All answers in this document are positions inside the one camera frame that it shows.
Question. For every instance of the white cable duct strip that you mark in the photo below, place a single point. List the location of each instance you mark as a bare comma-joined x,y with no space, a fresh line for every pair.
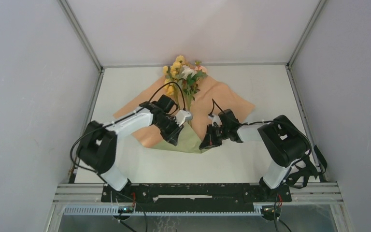
91,210

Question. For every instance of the yellow fake flower bunch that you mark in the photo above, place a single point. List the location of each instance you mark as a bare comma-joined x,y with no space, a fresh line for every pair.
173,79

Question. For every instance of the orange wrapping paper sheet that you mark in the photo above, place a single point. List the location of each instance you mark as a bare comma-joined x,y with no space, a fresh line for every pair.
227,85

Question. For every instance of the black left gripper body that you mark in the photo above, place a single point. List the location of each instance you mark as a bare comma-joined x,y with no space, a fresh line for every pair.
168,127

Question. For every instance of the peach white fake flower bunch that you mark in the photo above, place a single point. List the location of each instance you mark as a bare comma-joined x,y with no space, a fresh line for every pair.
192,75

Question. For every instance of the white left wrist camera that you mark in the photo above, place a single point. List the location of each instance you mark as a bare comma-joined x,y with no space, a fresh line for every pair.
183,116

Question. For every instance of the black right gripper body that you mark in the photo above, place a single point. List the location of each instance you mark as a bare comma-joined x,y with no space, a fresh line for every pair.
217,134

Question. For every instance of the aluminium front frame rail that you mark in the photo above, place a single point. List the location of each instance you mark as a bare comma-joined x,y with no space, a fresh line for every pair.
313,193

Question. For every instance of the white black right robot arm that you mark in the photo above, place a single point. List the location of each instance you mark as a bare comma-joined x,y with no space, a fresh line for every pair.
288,147

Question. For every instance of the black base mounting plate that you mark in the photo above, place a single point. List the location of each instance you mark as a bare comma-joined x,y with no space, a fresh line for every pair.
179,197

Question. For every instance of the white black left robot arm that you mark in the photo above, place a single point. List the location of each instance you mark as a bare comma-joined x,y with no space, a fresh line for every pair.
97,146

